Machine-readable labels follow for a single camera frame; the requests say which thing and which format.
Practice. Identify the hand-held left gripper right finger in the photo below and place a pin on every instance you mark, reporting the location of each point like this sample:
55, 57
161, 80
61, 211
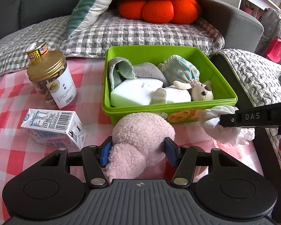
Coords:
170, 153

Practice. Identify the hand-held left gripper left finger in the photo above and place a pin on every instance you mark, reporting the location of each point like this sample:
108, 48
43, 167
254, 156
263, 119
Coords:
104, 153

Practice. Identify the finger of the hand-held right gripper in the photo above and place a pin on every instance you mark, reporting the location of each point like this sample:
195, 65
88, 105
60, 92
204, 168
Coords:
229, 120

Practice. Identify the white cloth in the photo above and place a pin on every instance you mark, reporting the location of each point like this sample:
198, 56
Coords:
213, 120

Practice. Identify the pink plush toy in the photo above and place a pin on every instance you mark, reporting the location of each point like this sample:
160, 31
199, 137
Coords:
140, 136

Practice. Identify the green plastic box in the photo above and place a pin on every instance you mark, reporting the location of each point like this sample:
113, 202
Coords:
213, 82

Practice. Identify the grey quilted mat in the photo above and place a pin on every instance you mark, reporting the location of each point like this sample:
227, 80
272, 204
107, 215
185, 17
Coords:
253, 75

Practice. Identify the white sock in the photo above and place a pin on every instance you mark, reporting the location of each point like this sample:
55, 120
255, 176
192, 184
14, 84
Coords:
173, 95

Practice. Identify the white and blue milk carton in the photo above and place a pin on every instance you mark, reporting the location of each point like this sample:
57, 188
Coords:
49, 124

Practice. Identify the red strawberry bag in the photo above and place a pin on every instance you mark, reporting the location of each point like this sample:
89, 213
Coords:
275, 49

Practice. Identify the white and green sponge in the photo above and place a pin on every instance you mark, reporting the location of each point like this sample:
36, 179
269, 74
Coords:
133, 91

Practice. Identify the cow doll in plaid dress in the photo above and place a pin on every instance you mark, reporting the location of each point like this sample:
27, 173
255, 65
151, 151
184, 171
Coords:
180, 69

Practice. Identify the grey towel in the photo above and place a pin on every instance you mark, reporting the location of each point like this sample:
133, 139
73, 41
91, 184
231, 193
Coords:
145, 71

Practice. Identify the grey backpack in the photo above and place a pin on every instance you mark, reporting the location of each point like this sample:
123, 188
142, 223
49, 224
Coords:
271, 25

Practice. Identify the plastic jar with gold lid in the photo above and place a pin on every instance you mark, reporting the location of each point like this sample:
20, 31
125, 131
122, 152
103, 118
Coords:
49, 75

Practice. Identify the grey sofa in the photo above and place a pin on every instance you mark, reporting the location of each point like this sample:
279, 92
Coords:
234, 21

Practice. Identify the pink checked tablecloth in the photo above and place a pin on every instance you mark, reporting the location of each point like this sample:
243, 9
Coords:
11, 112

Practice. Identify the grey checked cushion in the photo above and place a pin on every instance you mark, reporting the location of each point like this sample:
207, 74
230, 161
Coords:
140, 34

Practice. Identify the small gold can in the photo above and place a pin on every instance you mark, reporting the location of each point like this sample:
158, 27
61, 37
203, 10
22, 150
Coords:
36, 50

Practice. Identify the orange pumpkin cushion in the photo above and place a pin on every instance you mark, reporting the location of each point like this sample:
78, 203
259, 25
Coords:
159, 7

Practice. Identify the teal and white pillow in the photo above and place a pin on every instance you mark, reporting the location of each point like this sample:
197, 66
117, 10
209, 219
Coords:
89, 7

